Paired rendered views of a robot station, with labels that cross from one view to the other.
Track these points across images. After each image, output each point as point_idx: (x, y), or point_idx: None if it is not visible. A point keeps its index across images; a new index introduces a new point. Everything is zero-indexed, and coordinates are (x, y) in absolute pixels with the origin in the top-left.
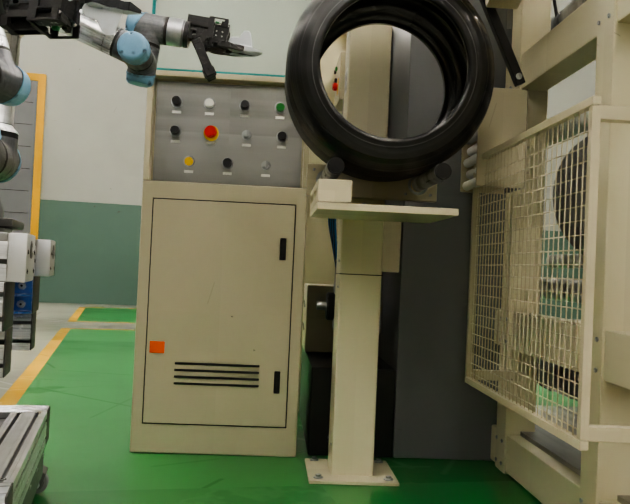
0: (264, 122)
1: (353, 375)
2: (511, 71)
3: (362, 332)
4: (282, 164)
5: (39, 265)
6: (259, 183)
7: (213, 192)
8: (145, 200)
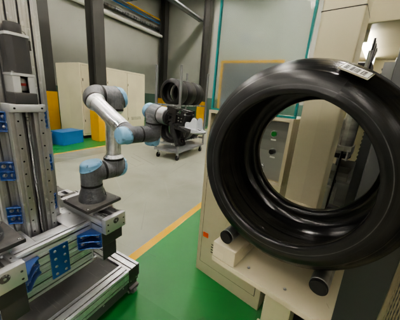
0: (264, 141)
1: (272, 317)
2: None
3: None
4: (271, 167)
5: (103, 229)
6: None
7: None
8: (205, 172)
